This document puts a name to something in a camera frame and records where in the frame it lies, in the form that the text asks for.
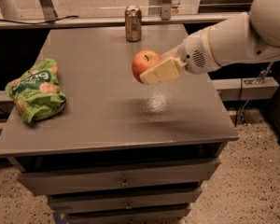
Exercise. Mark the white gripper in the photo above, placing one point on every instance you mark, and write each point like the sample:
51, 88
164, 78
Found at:
196, 53

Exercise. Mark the red apple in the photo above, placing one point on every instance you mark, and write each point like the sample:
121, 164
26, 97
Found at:
142, 61

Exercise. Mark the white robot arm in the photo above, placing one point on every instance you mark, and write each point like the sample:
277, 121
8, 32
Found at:
250, 37

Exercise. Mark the orange soda can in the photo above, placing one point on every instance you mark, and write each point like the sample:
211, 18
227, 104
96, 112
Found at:
133, 23

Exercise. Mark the metal railing bar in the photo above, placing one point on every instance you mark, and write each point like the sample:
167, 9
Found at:
74, 21

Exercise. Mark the grey drawer cabinet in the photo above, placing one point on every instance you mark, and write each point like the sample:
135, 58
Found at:
110, 119

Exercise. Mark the top drawer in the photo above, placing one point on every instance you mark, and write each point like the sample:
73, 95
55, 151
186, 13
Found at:
119, 177

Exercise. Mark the drawer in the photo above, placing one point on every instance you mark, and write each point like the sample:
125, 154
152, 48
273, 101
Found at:
129, 216
119, 177
125, 200

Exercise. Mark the green chip bag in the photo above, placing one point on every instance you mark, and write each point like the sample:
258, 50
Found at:
37, 93

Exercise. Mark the middle drawer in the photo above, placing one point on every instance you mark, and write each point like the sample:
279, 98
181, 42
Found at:
125, 200

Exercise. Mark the bottom drawer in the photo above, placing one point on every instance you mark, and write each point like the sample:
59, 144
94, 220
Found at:
129, 216

